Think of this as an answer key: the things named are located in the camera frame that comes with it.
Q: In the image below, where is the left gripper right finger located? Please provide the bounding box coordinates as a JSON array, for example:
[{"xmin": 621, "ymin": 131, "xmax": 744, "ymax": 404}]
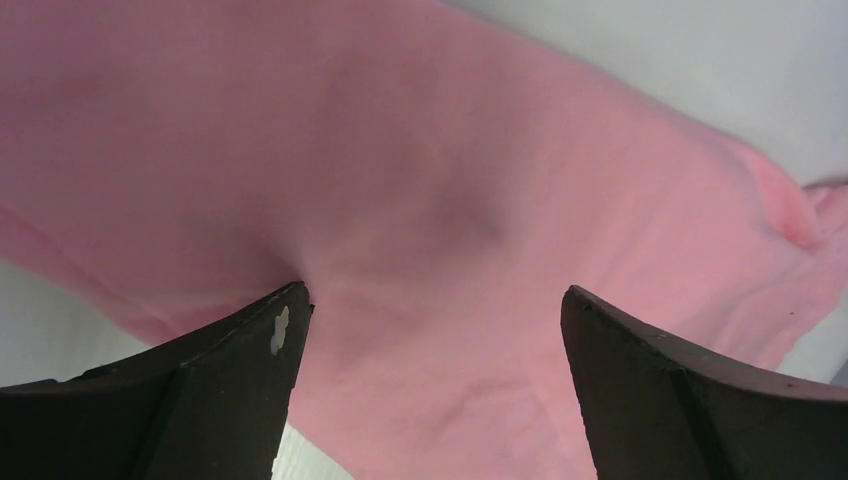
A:
[{"xmin": 561, "ymin": 286, "xmax": 847, "ymax": 479}]

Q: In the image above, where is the pink t-shirt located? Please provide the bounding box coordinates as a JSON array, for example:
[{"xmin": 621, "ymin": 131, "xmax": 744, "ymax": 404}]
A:
[{"xmin": 1, "ymin": 1, "xmax": 847, "ymax": 479}]

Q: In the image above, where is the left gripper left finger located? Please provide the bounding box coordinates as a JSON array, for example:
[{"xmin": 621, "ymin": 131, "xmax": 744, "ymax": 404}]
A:
[{"xmin": 1, "ymin": 282, "xmax": 313, "ymax": 479}]

